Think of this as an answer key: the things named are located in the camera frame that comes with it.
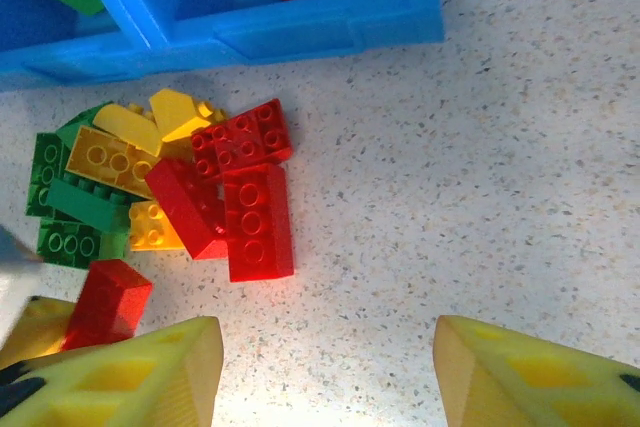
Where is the red lego brick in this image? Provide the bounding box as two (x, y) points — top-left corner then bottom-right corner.
(59, 258), (154, 352)
(143, 156), (230, 262)
(190, 97), (295, 184)
(221, 161), (296, 284)

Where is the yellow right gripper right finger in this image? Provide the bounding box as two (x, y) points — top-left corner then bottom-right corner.
(433, 315), (640, 427)

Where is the blue three-compartment bin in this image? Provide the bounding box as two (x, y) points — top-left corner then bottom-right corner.
(0, 0), (446, 93)

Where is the yellow sloped lego brick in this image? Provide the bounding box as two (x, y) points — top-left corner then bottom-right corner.
(148, 87), (227, 146)
(92, 102), (165, 159)

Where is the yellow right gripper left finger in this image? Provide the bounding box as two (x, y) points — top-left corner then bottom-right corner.
(0, 316), (225, 427)

